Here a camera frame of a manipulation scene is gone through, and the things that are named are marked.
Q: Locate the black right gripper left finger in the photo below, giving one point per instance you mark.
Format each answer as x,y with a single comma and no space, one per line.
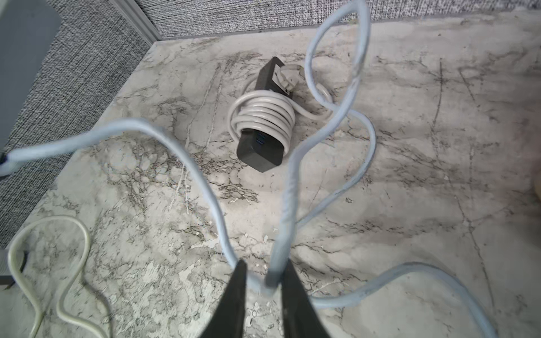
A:
229,317

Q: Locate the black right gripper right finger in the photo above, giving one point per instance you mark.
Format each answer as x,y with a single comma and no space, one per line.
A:
299,317

